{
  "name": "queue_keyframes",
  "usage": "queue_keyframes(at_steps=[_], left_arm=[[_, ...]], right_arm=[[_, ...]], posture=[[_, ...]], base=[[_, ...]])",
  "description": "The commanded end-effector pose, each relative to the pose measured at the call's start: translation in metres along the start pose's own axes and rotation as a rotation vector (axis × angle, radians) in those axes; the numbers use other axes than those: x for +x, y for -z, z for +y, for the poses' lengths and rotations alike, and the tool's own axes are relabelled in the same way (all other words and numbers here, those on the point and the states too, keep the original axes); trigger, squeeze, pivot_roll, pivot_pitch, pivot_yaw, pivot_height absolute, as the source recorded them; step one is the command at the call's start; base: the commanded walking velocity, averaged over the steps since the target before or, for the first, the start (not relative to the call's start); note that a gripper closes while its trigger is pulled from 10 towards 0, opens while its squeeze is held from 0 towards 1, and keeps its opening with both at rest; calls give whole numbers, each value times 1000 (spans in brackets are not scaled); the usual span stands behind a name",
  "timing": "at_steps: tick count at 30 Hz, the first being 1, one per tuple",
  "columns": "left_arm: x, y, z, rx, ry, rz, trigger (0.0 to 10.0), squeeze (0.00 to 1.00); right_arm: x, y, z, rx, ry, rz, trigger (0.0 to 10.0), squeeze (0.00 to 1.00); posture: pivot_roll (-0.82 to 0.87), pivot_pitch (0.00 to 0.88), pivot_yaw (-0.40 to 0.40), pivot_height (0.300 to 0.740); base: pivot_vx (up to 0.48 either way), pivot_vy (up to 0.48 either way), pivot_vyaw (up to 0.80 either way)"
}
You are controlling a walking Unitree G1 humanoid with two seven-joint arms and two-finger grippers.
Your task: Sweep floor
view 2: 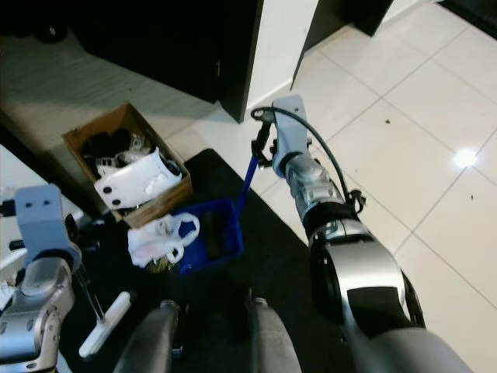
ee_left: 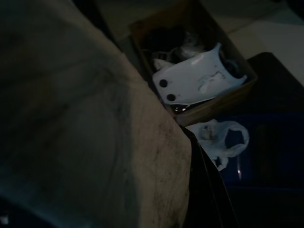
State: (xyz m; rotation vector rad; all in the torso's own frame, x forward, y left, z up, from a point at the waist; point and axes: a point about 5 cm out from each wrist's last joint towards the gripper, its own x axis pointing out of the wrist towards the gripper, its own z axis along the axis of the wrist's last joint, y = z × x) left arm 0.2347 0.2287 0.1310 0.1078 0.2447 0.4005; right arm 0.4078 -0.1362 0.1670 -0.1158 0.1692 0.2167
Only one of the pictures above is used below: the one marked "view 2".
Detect grey robot right leg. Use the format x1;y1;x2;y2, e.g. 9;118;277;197
245;299;304;373

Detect white plastic bag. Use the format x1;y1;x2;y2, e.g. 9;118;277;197
127;214;200;269

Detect white brush with thin rod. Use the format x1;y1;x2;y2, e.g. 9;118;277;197
78;264;132;359

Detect black floor mat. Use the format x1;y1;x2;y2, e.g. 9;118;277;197
47;149;358;373

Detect grey robot leg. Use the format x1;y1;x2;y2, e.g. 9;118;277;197
245;299;304;373
124;299;187;373

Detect blue long-handled dustpan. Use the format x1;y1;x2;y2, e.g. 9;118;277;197
177;155;259;274

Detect black parts pile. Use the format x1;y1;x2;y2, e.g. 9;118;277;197
82;131;129;164

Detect brown cardboard box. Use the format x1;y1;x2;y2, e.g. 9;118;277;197
62;103;193;228

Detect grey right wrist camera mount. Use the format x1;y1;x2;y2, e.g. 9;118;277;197
270;94;309;173

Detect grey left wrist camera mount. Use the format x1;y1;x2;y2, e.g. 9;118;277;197
14;183;83;265

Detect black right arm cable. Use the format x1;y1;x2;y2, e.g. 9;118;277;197
252;105;366;214

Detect black wheeled cart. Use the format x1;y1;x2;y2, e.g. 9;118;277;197
0;0;71;44

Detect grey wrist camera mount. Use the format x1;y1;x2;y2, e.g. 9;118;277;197
270;94;309;173
14;183;83;265

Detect white plastic robot shell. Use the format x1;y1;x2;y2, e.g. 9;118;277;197
93;150;181;211

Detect small black cabinet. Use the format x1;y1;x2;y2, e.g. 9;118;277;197
346;0;395;36

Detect grey robot left leg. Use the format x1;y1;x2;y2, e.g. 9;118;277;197
124;299;187;373

